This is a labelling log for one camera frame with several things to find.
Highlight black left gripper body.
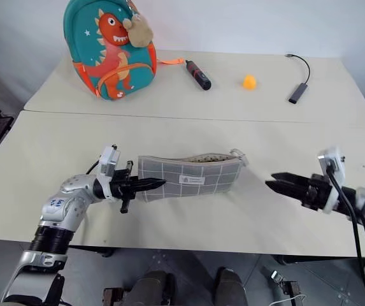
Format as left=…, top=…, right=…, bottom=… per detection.
left=109, top=161, right=138, bottom=214

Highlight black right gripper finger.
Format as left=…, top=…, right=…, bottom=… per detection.
left=264, top=180, right=308, bottom=201
left=270, top=171, right=312, bottom=187

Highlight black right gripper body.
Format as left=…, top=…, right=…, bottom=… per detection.
left=299, top=173, right=334, bottom=212

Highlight grey plaid zipper pouch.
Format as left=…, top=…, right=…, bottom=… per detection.
left=136, top=149, right=250, bottom=203

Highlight metal clamp fixture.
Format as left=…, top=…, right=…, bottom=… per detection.
left=261, top=265, right=301, bottom=306

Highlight dark rounded shape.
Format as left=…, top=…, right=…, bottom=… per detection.
left=215, top=266, right=246, bottom=306
left=130, top=270, right=176, bottom=306

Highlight small orange yellow toy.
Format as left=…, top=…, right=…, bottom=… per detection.
left=242, top=74, right=259, bottom=91

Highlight teal dinosaur backpack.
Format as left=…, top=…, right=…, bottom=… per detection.
left=62, top=0, right=186, bottom=102

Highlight black marker pen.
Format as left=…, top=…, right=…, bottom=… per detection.
left=184, top=59, right=213, bottom=91

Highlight beige plush toy pendant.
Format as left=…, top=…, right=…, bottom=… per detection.
left=120, top=11, right=155, bottom=49

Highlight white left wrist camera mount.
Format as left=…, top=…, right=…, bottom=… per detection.
left=97, top=144, right=122, bottom=180

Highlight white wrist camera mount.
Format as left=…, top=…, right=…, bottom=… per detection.
left=317, top=146, right=346, bottom=214
left=97, top=144, right=122, bottom=180

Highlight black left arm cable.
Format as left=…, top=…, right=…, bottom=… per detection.
left=85, top=160, right=102, bottom=175

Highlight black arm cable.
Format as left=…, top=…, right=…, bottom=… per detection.
left=326, top=164, right=365, bottom=306
left=85, top=160, right=102, bottom=175

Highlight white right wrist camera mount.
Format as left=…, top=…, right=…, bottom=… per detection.
left=317, top=146, right=346, bottom=214

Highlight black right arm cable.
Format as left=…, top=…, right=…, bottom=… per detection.
left=326, top=164, right=365, bottom=306

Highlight black table frame bar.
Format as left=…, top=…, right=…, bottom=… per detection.
left=270, top=254, right=365, bottom=266

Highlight grey USB hub with cable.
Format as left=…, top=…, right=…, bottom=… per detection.
left=284, top=53, right=311, bottom=105

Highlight brown rusty bracket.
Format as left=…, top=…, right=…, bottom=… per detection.
left=101, top=286, right=131, bottom=306

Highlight thin white cable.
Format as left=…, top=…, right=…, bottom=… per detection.
left=270, top=293, right=308, bottom=306

